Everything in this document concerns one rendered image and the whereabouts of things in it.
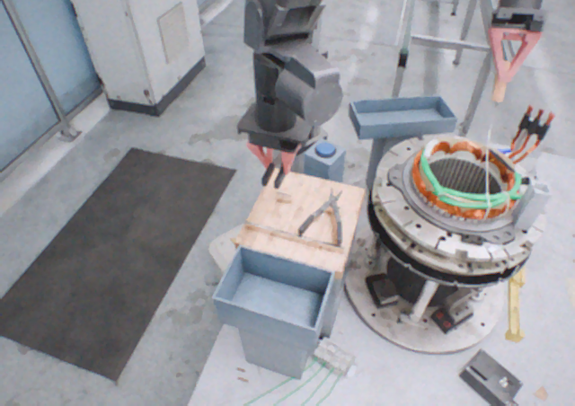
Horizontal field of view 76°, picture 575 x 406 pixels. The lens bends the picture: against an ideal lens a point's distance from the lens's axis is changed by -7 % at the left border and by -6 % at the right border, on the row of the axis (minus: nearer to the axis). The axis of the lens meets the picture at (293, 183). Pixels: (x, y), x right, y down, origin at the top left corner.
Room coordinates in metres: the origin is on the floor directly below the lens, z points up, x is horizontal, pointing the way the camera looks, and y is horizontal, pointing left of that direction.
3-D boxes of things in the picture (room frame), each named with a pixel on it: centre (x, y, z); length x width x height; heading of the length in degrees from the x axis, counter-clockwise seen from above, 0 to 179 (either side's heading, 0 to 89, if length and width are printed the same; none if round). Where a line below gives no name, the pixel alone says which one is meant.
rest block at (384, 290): (0.45, -0.21, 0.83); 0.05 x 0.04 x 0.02; 14
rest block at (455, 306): (0.39, -0.36, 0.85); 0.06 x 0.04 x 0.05; 118
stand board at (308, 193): (0.47, -0.02, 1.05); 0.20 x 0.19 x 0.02; 161
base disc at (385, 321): (0.51, -0.31, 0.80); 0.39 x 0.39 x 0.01
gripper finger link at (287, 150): (0.46, 0.02, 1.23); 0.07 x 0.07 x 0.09; 72
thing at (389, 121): (0.81, -0.27, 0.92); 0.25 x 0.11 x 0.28; 98
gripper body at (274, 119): (0.46, 0.02, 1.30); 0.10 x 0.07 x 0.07; 72
